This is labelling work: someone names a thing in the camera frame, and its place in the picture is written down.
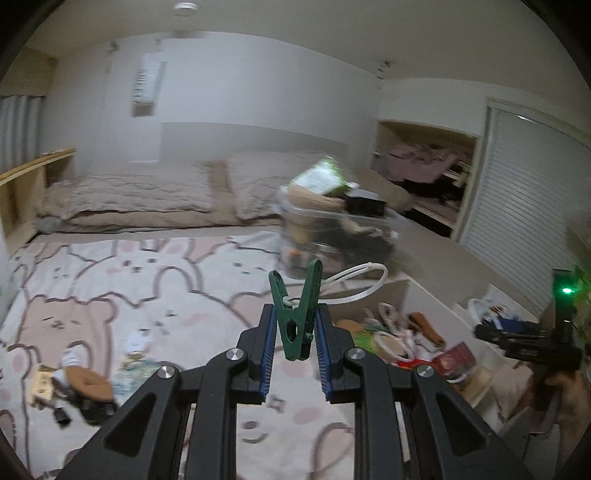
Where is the white ring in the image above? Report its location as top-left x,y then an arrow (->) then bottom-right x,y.
374,331 -> 416,365

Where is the black box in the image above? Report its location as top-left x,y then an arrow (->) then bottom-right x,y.
345,194 -> 387,217

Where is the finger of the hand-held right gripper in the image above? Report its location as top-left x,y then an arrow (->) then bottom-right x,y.
473,323 -> 532,344
501,339 -> 583,372

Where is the green white packet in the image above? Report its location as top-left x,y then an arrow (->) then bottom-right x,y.
294,158 -> 348,195

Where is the yellow cardboard box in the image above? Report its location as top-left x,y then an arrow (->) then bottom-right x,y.
30,364 -> 58,407

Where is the white louvered door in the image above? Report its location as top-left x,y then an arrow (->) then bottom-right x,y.
455,97 -> 591,319

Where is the brown leather strap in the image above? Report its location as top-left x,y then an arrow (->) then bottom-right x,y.
409,311 -> 446,349

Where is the white box container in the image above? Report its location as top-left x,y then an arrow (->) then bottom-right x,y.
318,272 -> 559,439

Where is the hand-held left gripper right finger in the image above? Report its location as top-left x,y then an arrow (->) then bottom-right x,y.
315,305 -> 534,480

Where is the wooden cubby shelf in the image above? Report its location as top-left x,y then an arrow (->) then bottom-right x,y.
0,148 -> 77,245

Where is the open closet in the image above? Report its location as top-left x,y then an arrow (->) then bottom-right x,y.
372,117 -> 481,232

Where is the beige curtain valance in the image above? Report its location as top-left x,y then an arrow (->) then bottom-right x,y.
0,48 -> 58,97

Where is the white plastic bag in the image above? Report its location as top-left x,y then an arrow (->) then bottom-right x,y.
466,298 -> 522,333

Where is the clear plastic container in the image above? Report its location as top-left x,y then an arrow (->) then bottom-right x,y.
276,185 -> 416,282

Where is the red box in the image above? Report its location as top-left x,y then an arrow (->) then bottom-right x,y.
431,342 -> 476,377

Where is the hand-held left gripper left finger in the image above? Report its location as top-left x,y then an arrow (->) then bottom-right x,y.
58,302 -> 279,480

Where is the white hanging wall sign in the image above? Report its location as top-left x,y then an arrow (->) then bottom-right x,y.
131,52 -> 166,116

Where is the grey curtain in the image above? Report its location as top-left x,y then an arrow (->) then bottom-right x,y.
0,95 -> 44,174

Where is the green clothespin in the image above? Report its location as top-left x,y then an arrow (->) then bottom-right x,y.
268,258 -> 324,361

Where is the beige quilted pillow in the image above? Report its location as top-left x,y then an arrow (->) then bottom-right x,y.
226,154 -> 370,220
65,173 -> 213,214

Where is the person's right hand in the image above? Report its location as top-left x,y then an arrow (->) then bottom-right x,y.
551,369 -> 588,444

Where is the blue white knitted pouch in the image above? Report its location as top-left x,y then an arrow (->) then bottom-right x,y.
113,357 -> 160,402

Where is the cartoon printed blanket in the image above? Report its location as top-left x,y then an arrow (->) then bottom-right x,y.
0,233 -> 407,480

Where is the beige cloth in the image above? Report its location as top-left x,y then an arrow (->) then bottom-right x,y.
492,364 -> 536,416

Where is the beige mattress pad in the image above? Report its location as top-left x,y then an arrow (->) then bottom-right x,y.
34,166 -> 416,234

